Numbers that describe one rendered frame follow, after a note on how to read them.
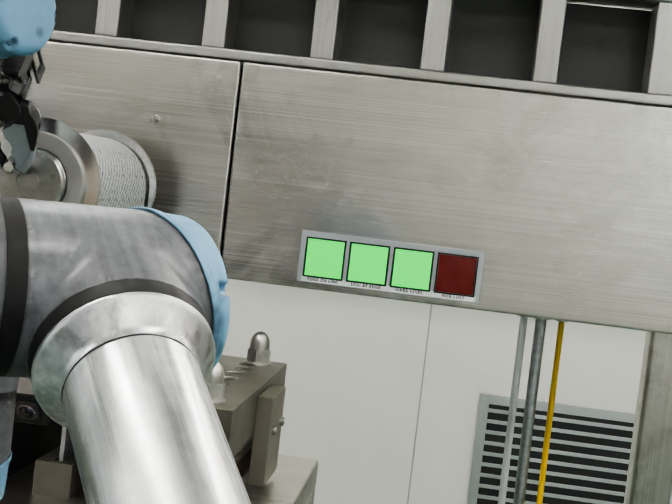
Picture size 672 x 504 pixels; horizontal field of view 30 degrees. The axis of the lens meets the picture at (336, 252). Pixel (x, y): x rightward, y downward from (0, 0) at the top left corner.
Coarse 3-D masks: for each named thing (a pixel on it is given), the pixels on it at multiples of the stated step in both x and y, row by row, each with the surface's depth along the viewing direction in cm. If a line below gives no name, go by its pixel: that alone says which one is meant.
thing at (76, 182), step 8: (40, 136) 141; (48, 136) 141; (56, 136) 141; (8, 144) 141; (40, 144) 141; (48, 144) 141; (56, 144) 140; (64, 144) 140; (8, 152) 141; (56, 152) 141; (64, 152) 140; (72, 152) 140; (64, 160) 140; (72, 160) 140; (80, 160) 141; (64, 168) 141; (72, 168) 140; (80, 168) 140; (72, 176) 140; (80, 176) 140; (72, 184) 140; (80, 184) 140; (72, 192) 140; (80, 192) 140; (64, 200) 141; (72, 200) 141; (80, 200) 141
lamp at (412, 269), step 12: (396, 252) 170; (408, 252) 170; (420, 252) 169; (396, 264) 170; (408, 264) 170; (420, 264) 169; (396, 276) 170; (408, 276) 170; (420, 276) 169; (420, 288) 170
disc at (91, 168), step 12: (48, 120) 141; (0, 132) 142; (48, 132) 141; (60, 132) 141; (72, 132) 141; (72, 144) 141; (84, 144) 141; (84, 156) 141; (84, 168) 141; (96, 168) 141; (96, 180) 141; (96, 192) 141; (96, 204) 141
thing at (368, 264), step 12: (360, 252) 170; (372, 252) 170; (384, 252) 170; (360, 264) 170; (372, 264) 170; (384, 264) 170; (348, 276) 171; (360, 276) 170; (372, 276) 170; (384, 276) 170
